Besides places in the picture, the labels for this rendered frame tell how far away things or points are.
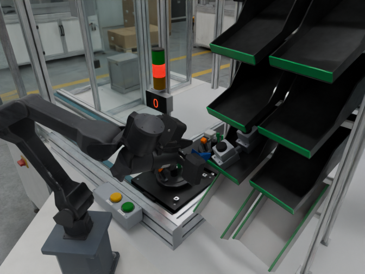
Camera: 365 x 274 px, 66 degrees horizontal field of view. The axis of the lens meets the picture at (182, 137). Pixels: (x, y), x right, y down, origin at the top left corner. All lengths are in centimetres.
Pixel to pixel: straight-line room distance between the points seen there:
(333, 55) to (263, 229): 50
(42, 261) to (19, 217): 153
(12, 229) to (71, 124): 199
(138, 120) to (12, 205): 231
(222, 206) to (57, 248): 48
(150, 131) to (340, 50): 39
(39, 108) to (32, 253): 62
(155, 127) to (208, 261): 60
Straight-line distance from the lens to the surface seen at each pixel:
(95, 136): 56
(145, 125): 50
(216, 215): 92
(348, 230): 123
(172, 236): 96
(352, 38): 66
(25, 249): 116
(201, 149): 124
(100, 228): 85
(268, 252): 86
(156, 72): 111
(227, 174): 76
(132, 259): 102
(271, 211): 87
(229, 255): 102
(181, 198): 103
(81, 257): 82
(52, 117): 62
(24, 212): 264
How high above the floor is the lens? 168
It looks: 32 degrees down
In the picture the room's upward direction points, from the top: straight up
